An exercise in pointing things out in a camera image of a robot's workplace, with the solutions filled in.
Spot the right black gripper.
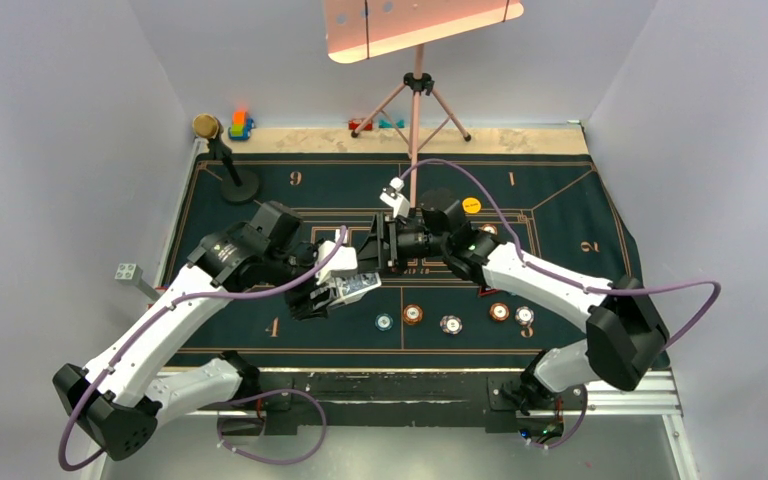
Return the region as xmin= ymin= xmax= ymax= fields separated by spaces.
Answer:
xmin=354 ymin=211 xmax=450 ymax=278

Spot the blue playing card deck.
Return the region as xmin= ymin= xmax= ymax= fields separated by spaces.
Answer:
xmin=329 ymin=273 xmax=382 ymax=308

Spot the orange poker chip stack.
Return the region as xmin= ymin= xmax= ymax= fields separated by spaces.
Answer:
xmin=402 ymin=304 xmax=424 ymax=325

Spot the green poker chip stack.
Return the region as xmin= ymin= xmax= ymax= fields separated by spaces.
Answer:
xmin=374 ymin=314 xmax=394 ymax=331

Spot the yellow big blind button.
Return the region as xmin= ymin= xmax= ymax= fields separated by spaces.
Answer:
xmin=461 ymin=197 xmax=482 ymax=215

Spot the pink poker chip stack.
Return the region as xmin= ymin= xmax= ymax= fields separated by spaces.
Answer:
xmin=440 ymin=315 xmax=463 ymax=335

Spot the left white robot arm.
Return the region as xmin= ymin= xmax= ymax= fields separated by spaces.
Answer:
xmin=53 ymin=202 xmax=352 ymax=472

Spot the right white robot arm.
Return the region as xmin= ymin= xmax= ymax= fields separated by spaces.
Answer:
xmin=358 ymin=184 xmax=669 ymax=412

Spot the teal toy block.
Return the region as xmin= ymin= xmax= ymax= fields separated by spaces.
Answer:
xmin=378 ymin=119 xmax=405 ymax=129

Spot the red toy block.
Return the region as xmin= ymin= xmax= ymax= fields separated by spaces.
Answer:
xmin=348 ymin=118 xmax=374 ymax=131

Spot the dark green poker mat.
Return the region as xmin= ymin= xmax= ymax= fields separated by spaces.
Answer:
xmin=171 ymin=153 xmax=642 ymax=369

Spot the grey lego block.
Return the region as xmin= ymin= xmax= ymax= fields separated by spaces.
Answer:
xmin=114 ymin=263 xmax=160 ymax=301

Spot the colourful toy block stack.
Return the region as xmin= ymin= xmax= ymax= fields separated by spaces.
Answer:
xmin=228 ymin=109 xmax=254 ymax=141

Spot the gold round knob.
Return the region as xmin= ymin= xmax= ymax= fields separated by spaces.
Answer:
xmin=191 ymin=113 xmax=223 ymax=140

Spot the pink music stand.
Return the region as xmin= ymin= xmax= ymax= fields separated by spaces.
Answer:
xmin=323 ymin=0 xmax=525 ymax=205

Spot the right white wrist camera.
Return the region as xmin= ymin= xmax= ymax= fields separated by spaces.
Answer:
xmin=379 ymin=177 xmax=411 ymax=219

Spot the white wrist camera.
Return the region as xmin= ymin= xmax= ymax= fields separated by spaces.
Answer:
xmin=315 ymin=226 xmax=358 ymax=285
xmin=379 ymin=177 xmax=411 ymax=219

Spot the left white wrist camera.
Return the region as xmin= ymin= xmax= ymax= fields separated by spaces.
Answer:
xmin=315 ymin=226 xmax=358 ymax=285

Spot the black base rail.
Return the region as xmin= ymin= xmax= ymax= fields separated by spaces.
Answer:
xmin=212 ymin=368 xmax=587 ymax=440

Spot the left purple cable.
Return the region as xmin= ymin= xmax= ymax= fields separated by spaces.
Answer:
xmin=57 ymin=225 xmax=350 ymax=473

